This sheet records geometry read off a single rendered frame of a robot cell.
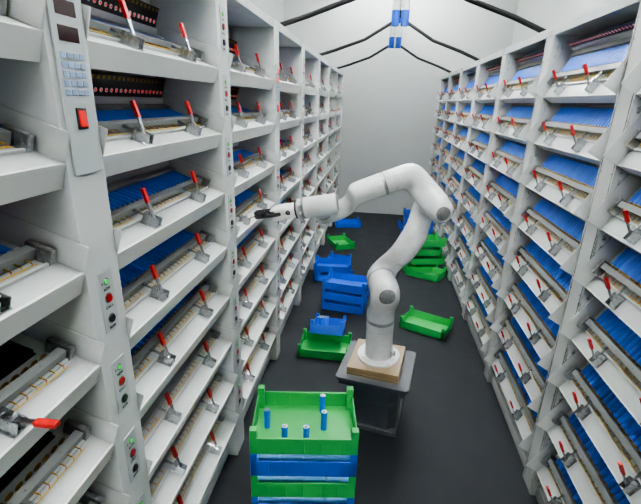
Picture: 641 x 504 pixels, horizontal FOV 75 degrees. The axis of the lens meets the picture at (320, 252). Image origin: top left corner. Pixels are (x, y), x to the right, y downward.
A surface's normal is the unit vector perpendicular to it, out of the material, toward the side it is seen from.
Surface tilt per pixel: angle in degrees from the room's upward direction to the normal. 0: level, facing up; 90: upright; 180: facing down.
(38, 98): 90
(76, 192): 90
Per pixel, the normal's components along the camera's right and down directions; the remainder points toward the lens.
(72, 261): -0.14, 0.33
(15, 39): 0.93, 0.37
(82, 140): 0.99, 0.07
